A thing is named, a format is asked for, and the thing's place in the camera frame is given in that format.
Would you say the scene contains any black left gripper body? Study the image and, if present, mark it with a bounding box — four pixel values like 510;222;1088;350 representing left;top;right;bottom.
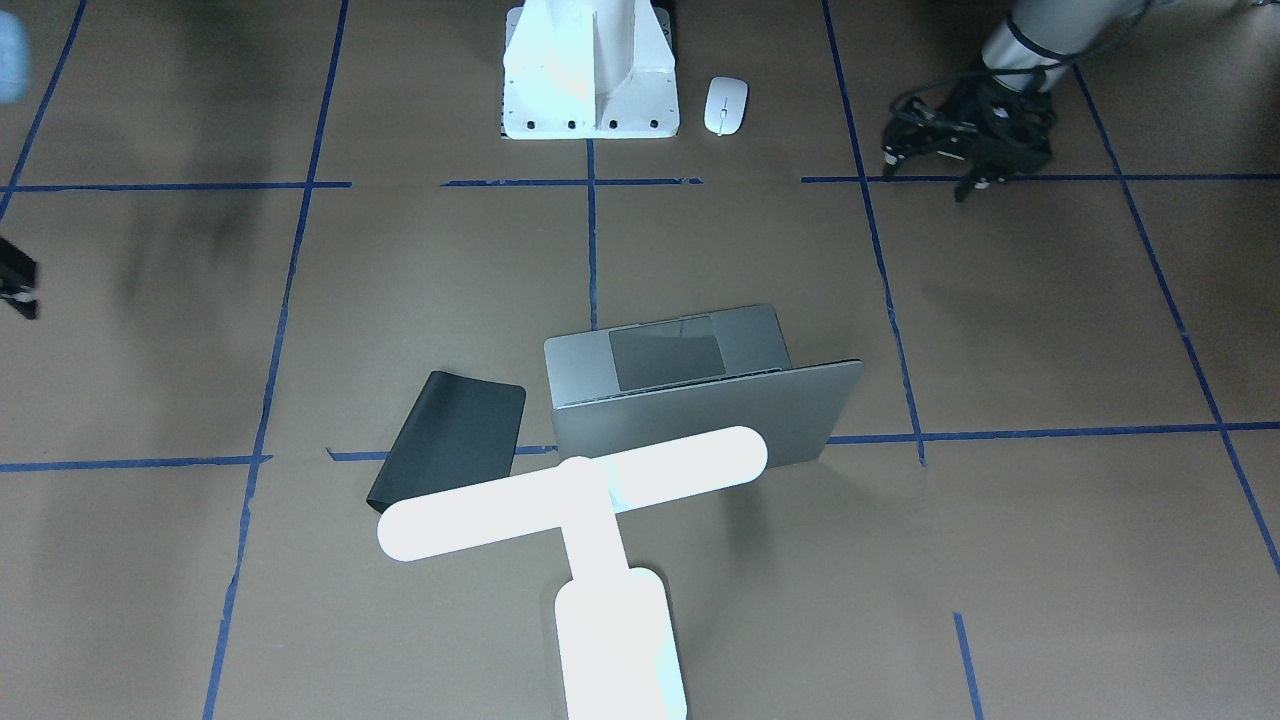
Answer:
879;76;1056;202

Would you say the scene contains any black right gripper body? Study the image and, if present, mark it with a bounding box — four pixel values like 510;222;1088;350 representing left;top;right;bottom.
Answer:
1;238;38;320

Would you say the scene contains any white computer mouse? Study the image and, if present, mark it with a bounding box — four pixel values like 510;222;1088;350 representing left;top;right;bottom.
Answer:
704;76;749;137

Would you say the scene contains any grey laptop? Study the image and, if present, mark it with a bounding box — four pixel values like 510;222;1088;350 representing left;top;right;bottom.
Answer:
543;304;864;468

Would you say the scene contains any black mouse pad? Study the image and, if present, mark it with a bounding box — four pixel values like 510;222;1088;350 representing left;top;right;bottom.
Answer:
366;370;526;514

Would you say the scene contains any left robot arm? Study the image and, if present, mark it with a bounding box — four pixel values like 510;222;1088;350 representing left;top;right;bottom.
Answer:
879;1;1158;202

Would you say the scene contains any white desk lamp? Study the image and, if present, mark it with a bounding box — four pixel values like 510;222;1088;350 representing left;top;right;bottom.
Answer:
376;427;768;719

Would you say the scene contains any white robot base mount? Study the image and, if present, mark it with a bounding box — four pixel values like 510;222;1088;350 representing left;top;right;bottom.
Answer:
500;1;681;141

